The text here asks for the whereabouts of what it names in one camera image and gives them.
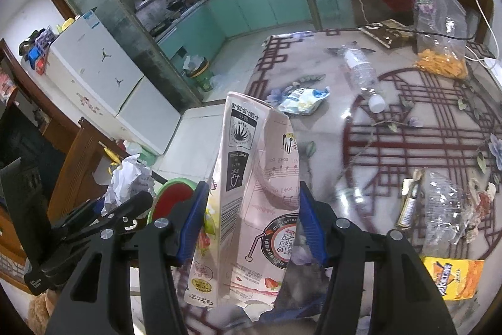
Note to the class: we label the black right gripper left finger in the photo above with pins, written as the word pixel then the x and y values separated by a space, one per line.
pixel 94 273

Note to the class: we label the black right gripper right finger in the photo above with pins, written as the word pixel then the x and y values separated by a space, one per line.
pixel 405 298

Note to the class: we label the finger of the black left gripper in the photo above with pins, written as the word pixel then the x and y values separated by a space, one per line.
pixel 81 225

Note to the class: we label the white paper ball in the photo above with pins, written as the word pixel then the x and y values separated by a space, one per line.
pixel 130 178

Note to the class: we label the pink milk carton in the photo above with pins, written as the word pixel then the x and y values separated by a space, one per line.
pixel 248 235

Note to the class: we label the green kitchen trash bin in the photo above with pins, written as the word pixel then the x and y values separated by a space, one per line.
pixel 197 68

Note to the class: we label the green kitchen cabinets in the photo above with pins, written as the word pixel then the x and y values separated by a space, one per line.
pixel 205 27

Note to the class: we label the orange yellow snack packet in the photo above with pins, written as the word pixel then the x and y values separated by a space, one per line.
pixel 455 279

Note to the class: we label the clear crumpled plastic wrapper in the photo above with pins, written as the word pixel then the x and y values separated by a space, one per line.
pixel 447 214

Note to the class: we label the blue plastic wrapper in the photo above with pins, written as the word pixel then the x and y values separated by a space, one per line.
pixel 278 315

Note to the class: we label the red bin with green rim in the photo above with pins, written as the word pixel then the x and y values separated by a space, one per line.
pixel 172 192

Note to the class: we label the white refrigerator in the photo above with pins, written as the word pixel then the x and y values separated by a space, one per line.
pixel 93 71

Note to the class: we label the blue white snack wrapper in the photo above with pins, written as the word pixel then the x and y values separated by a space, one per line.
pixel 303 102

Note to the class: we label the clear empty plastic bottle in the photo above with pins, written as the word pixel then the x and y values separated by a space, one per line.
pixel 364 78

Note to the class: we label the brown patterned flat box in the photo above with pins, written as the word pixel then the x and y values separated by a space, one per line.
pixel 389 33

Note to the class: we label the clear bag of orange snacks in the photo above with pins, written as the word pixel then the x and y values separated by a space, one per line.
pixel 443 51

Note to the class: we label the purple label water bottle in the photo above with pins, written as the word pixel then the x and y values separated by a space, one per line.
pixel 424 17

